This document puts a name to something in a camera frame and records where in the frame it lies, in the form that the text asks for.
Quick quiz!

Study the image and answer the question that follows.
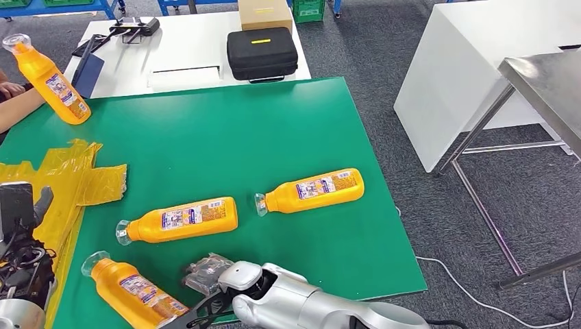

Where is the blue metal rack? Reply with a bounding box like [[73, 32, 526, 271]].
[[0, 0, 129, 21], [157, 0, 241, 16]]

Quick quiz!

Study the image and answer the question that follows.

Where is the brown cardboard box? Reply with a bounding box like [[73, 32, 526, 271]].
[[238, 0, 295, 34]]

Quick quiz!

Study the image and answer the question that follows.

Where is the stainless steel table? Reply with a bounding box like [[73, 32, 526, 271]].
[[433, 47, 581, 291]]

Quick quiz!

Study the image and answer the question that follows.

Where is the white floor cable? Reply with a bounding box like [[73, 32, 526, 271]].
[[395, 206, 575, 329]]

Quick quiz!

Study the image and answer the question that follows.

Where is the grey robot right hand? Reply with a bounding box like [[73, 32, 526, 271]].
[[182, 252, 235, 297]]

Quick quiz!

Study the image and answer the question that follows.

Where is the white desk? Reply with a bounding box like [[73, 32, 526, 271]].
[[62, 10, 313, 100]]

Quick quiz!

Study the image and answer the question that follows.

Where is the person's left hand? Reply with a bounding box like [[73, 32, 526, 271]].
[[0, 82, 26, 100]]

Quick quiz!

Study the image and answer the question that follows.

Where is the white flat box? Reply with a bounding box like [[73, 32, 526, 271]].
[[147, 64, 224, 92]]

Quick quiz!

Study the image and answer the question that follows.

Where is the large white table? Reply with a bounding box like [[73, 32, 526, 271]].
[[393, 0, 581, 174]]

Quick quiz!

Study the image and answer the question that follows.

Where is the black flat tablet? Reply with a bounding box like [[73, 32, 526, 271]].
[[71, 34, 112, 58]]

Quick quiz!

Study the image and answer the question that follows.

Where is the black controller with antennas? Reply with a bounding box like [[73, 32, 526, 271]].
[[108, 17, 162, 45]]

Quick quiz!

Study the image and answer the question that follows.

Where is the yellow translucent plastic film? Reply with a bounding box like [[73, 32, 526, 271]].
[[0, 138, 128, 329]]

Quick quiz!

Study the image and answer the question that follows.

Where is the black zippered carrying case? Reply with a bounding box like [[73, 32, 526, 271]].
[[226, 26, 300, 84]]

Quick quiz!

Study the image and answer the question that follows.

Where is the black floor cable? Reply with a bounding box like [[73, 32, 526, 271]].
[[547, 281, 581, 326]]

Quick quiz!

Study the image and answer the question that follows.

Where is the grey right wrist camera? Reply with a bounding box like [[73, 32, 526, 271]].
[[156, 290, 237, 329]]

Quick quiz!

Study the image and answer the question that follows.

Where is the orange detergent bottle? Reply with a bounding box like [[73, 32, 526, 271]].
[[115, 196, 238, 247], [2, 33, 92, 125], [254, 168, 365, 217], [81, 250, 190, 329]]

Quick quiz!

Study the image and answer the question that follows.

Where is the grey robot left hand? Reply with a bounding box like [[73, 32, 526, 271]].
[[32, 186, 54, 227]]

